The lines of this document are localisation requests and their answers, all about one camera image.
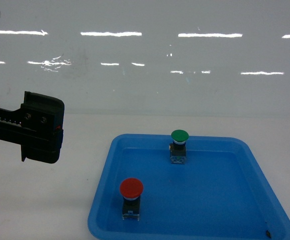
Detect green mushroom push button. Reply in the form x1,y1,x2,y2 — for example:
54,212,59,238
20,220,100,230
169,129,189,164

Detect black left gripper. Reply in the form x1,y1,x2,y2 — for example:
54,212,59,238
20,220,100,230
0,91,65,164

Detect blue plastic tray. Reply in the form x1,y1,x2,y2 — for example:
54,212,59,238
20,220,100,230
87,134,290,240

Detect small dark debris piece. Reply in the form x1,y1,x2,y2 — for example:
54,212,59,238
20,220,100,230
265,230,272,239

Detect red mushroom push button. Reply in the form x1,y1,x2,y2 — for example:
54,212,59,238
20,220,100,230
119,177,144,221

